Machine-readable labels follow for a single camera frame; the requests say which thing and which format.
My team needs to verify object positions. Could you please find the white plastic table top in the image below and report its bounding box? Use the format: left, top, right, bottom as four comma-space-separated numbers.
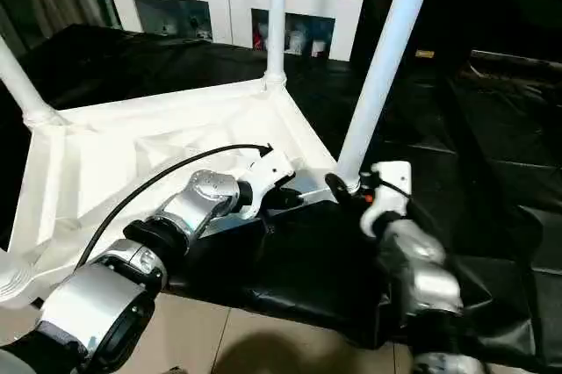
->
0, 76, 345, 309

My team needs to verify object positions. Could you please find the white plastic table leg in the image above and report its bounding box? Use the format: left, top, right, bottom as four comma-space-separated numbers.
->
0, 251, 34, 298
0, 36, 61, 125
263, 0, 291, 90
335, 0, 442, 192

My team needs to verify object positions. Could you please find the black work mat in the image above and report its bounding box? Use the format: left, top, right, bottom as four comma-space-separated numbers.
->
0, 23, 562, 370

